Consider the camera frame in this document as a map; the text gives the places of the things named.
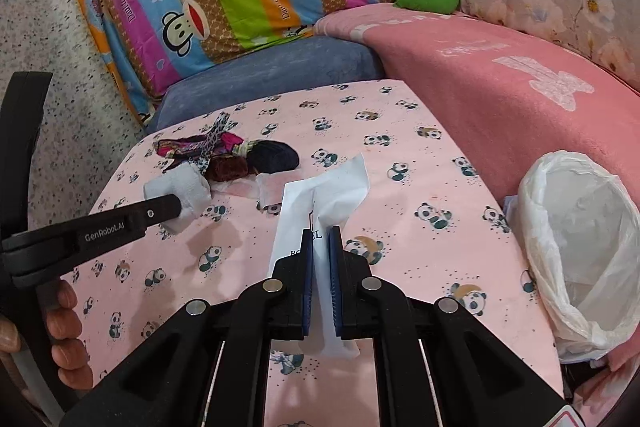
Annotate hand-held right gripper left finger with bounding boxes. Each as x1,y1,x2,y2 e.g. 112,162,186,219
60,229,316,427

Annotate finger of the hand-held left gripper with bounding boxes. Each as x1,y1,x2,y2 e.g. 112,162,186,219
132,194,184,234

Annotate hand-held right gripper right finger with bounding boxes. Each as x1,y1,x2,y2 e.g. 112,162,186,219
327,226,576,427

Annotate grey sock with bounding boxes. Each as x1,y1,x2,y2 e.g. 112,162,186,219
143,163,212,234

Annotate white paper packet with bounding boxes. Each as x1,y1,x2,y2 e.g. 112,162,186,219
269,153,371,360

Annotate bin with white plastic liner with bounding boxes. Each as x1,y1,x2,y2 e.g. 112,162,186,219
517,150,640,364

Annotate person's left hand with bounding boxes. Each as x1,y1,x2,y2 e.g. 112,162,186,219
44,280,94,392

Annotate magenta patterned fabric scraps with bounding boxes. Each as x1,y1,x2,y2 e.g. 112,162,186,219
154,132,242,168

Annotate leopard-print ribbon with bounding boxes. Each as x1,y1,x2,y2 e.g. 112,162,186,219
192,112,239,178

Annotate pale pink cloth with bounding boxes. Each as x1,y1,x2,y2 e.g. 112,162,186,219
210,172,287,211

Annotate dark navy sock ball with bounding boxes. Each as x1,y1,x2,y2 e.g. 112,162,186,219
249,139,301,176

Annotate pink panda-print cloth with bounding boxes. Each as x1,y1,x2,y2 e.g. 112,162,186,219
65,79,567,427

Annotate blue cushion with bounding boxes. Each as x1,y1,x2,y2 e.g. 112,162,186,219
144,38,387,138

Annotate pink blanket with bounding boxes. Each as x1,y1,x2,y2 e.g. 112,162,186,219
313,2,640,230

